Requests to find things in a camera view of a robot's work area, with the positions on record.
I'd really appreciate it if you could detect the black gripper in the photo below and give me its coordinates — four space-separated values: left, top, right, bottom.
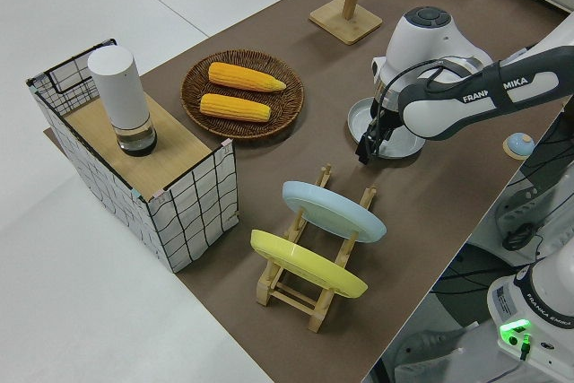
375 102 402 149

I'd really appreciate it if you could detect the gray plate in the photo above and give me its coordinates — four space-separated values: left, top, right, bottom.
347 96 426 161

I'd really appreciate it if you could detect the light blue plate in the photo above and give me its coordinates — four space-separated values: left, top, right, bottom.
282 180 388 245

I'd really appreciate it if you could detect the yellow plate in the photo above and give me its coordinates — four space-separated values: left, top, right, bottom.
249 229 370 300

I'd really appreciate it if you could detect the wooden plate rack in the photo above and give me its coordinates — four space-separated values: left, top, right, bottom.
256 162 378 334

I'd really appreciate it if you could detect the wooden mug tree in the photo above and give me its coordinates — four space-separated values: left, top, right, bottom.
309 0 389 47

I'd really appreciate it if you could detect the brown wicker basket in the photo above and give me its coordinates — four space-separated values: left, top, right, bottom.
180 48 306 140

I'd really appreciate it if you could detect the white power strip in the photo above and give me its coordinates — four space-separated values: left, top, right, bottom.
495 183 555 240

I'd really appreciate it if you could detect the long pointed yellow corn cob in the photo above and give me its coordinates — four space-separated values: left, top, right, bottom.
207 61 288 93

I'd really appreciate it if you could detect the short blunt yellow corn cob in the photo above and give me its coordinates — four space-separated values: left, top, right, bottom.
199 92 272 124

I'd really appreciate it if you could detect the black plug adapter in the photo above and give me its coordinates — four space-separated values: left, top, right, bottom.
501 222 535 252

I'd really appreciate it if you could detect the white cylinder bottle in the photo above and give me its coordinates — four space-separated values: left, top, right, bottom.
86 46 159 158

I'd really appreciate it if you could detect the grid wire basket wooden top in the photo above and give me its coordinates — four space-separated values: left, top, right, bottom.
25 37 239 274

